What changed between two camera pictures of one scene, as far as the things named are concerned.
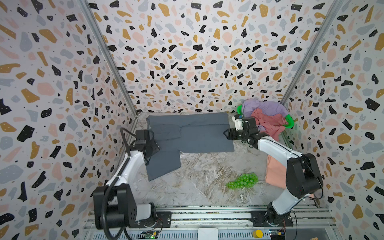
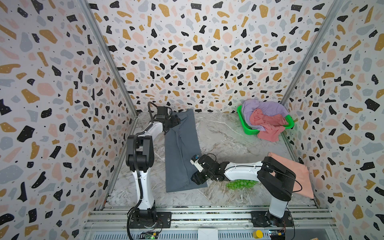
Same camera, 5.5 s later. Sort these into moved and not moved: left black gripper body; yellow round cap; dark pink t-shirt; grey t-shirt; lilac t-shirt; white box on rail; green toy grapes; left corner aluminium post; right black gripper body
Moved: grey t-shirt; left black gripper body; right black gripper body
Not moved: dark pink t-shirt; yellow round cap; left corner aluminium post; green toy grapes; white box on rail; lilac t-shirt
